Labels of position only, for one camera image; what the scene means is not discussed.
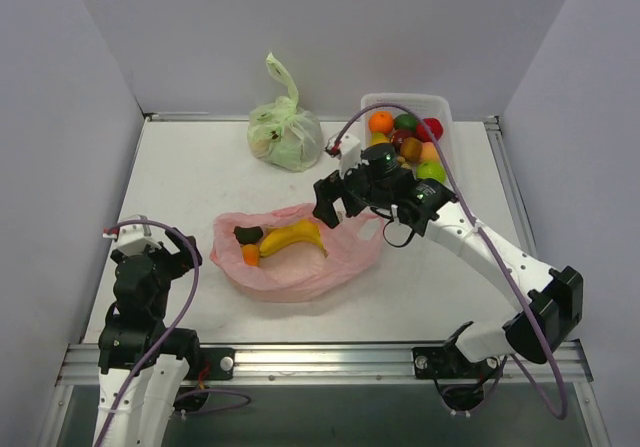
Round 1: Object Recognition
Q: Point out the peach fruit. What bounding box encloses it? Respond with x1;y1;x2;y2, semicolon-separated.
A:
419;142;441;163

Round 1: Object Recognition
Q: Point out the green apple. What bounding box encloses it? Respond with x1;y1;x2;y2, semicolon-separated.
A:
415;161;447;184

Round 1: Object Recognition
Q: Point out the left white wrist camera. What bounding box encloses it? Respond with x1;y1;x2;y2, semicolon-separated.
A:
103;214;162;257

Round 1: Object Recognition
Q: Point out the aluminium rail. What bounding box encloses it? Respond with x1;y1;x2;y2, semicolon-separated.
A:
56;341;593;386
484;116;539;258

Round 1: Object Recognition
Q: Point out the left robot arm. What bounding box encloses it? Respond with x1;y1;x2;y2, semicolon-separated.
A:
93;215;204;446

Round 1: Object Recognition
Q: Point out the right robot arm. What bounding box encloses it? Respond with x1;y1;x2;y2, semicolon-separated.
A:
338;141;584;376

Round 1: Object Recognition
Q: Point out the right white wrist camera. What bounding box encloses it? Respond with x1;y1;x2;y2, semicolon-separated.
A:
325;134;362;179

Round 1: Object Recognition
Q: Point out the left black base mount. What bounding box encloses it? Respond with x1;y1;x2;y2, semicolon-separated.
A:
164;346;236;416

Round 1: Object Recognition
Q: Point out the aluminium front rail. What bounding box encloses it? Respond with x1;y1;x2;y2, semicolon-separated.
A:
56;341;593;386

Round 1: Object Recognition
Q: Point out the green lime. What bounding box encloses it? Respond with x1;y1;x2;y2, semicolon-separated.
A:
394;113;418;132

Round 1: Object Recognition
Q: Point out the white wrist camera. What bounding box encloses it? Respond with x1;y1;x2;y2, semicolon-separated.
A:
103;214;162;257
325;134;362;179

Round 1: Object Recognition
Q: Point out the white plastic basket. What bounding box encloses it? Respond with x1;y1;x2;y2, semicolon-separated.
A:
360;93;459;185

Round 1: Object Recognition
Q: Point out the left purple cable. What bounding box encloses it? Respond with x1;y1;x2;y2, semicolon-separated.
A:
92;219;251;447

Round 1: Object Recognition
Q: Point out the brown kiwi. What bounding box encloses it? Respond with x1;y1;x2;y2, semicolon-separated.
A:
400;137;422;163

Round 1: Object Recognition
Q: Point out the dark avocado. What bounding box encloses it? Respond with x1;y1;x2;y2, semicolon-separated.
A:
233;226;264;245

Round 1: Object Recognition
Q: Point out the small orange carrot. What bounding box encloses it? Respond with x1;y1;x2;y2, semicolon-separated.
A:
241;244;261;267

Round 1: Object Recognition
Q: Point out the pink plastic bag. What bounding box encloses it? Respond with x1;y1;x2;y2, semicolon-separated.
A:
210;204;383;303

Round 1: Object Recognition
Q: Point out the dark red apple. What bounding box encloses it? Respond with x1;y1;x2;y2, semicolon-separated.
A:
390;129;414;152

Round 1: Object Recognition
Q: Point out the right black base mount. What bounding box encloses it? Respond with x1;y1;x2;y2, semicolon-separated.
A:
412;346;506;418

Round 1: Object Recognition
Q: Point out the yellow green mango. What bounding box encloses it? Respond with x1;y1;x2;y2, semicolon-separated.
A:
369;132;390;146

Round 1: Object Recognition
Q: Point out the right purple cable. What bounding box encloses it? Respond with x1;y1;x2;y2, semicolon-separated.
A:
327;104;569;421

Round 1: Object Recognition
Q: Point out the aluminium right side rail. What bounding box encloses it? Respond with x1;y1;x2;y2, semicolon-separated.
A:
484;116;539;258

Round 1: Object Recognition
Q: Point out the brown longan bunch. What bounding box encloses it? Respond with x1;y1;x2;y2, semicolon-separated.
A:
396;156;414;170

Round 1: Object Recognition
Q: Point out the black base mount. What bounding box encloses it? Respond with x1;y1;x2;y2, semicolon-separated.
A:
412;346;506;418
164;346;236;416

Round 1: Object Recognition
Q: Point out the yellow banana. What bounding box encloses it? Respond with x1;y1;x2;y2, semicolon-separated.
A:
259;219;327;257

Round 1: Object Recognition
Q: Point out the orange fruit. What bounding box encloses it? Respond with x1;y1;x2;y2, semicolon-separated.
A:
368;111;394;135

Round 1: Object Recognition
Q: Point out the purple cable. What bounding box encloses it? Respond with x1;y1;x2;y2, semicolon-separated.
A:
92;219;251;447
327;104;569;421

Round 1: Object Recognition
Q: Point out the green plastic bag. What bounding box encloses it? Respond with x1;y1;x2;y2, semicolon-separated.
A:
247;53;325;172

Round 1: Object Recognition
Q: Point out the bright red apple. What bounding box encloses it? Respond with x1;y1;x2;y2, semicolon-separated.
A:
415;118;444;142

